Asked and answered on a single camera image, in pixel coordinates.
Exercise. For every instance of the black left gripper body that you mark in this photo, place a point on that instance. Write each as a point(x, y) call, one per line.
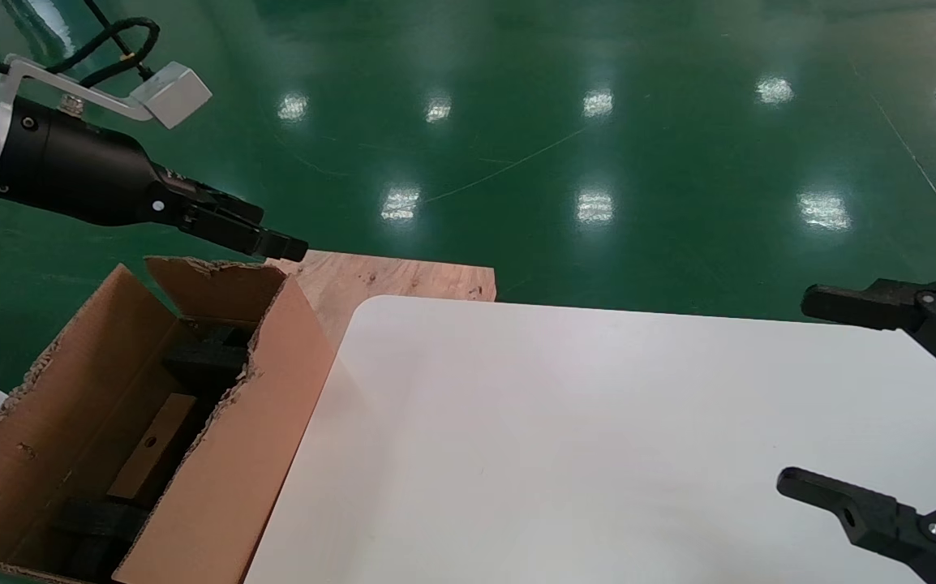
point(79, 170)

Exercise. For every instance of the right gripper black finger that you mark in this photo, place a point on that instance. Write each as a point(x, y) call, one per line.
point(882, 519)
point(922, 312)

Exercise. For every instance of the plywood board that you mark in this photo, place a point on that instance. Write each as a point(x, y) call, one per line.
point(403, 280)

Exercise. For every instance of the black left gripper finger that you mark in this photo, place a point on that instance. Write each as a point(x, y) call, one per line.
point(225, 203)
point(265, 243)

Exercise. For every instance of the gray wrist camera with bracket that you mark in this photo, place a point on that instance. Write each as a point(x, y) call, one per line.
point(176, 93)

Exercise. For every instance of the black foam block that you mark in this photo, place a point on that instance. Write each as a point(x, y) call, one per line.
point(208, 357)

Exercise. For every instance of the large open cardboard box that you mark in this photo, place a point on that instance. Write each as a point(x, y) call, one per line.
point(257, 422)

